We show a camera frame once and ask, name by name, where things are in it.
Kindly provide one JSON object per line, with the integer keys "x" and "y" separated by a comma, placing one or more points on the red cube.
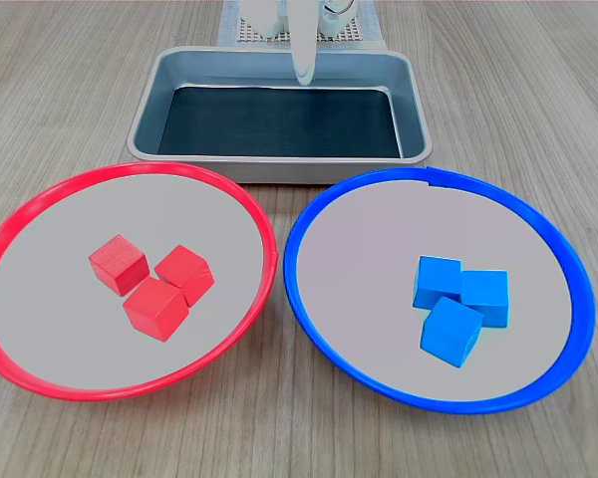
{"x": 154, "y": 309}
{"x": 117, "y": 264}
{"x": 187, "y": 269}

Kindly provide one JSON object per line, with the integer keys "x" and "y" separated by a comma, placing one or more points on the steel tray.
{"x": 149, "y": 119}

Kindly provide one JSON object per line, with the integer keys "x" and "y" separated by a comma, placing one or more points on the blue-rimmed white plate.
{"x": 359, "y": 239}

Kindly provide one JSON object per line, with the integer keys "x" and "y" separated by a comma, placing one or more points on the blue cube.
{"x": 486, "y": 294}
{"x": 448, "y": 333}
{"x": 436, "y": 281}

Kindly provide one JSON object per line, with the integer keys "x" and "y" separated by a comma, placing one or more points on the red-rimmed white plate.
{"x": 129, "y": 358}

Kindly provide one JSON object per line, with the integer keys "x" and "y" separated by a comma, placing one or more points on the pale perforated base plate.
{"x": 356, "y": 27}

